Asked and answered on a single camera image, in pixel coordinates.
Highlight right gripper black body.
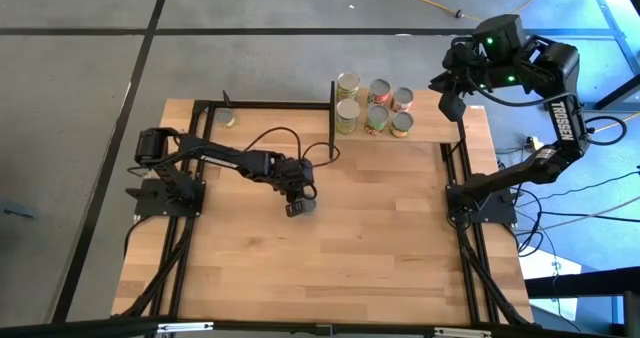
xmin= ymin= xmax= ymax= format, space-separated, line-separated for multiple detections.
xmin=428 ymin=42 xmax=481 ymax=94

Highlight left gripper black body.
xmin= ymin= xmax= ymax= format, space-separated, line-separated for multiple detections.
xmin=272 ymin=155 xmax=317 ymax=204

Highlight orange white label can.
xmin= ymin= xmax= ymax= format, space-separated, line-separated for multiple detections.
xmin=389 ymin=86 xmax=415 ymax=114

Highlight orange yellow label can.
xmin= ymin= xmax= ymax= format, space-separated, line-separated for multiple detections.
xmin=389 ymin=110 xmax=415 ymax=139

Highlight green red label can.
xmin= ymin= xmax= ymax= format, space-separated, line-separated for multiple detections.
xmin=363 ymin=104 xmax=391 ymax=138

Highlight yellow green label can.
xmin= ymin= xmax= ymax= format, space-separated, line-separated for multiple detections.
xmin=335 ymin=70 xmax=362 ymax=102
xmin=335 ymin=98 xmax=361 ymax=136

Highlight small green label can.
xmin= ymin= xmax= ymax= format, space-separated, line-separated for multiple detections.
xmin=215 ymin=108 xmax=237 ymax=129

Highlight black floor beam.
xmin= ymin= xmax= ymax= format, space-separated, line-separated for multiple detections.
xmin=524 ymin=266 xmax=640 ymax=299

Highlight black overhead rig bar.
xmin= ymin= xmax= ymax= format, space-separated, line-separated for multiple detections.
xmin=0 ymin=313 xmax=640 ymax=338

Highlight small dark flat object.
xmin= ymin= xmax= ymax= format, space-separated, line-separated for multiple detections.
xmin=0 ymin=200 xmax=40 ymax=223

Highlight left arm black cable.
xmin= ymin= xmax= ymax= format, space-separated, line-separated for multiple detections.
xmin=243 ymin=126 xmax=342 ymax=169

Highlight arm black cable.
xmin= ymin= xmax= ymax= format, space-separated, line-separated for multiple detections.
xmin=243 ymin=126 xmax=342 ymax=169
xmin=464 ymin=72 xmax=628 ymax=148

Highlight yellow extension cable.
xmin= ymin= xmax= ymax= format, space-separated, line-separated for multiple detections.
xmin=399 ymin=0 xmax=557 ymax=23

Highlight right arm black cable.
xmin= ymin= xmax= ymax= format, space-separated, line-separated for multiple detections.
xmin=464 ymin=72 xmax=628 ymax=148

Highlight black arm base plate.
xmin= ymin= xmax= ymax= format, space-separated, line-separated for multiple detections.
xmin=445 ymin=185 xmax=519 ymax=226
xmin=124 ymin=177 xmax=207 ymax=219

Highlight grey metal table frame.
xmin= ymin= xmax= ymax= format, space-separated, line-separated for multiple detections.
xmin=579 ymin=0 xmax=640 ymax=114

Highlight silver rig bracket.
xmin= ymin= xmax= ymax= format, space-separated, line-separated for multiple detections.
xmin=156 ymin=320 xmax=215 ymax=334
xmin=432 ymin=326 xmax=494 ymax=338

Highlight pale yellow floor cable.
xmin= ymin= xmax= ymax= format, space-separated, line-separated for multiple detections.
xmin=594 ymin=111 xmax=640 ymax=134

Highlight grey metal post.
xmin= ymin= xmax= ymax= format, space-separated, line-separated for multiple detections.
xmin=622 ymin=290 xmax=640 ymax=338

